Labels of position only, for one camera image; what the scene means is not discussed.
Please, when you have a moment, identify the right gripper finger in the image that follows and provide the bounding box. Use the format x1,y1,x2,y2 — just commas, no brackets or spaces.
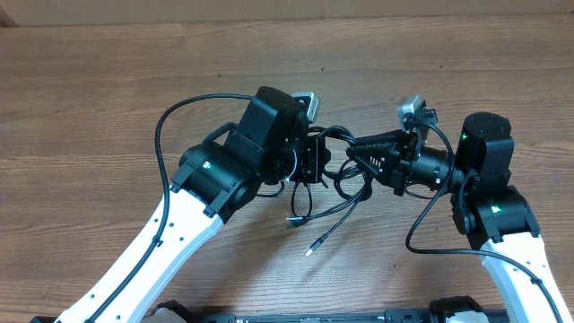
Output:
355,129,404,144
346,144,400,182

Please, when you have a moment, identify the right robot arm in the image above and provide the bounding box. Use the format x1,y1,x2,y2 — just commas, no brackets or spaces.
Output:
346,110,572,322

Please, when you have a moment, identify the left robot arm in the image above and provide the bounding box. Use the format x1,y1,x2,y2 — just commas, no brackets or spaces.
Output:
54,86,321,322

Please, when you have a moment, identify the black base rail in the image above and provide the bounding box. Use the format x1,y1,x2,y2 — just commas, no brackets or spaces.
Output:
142,296,510,323

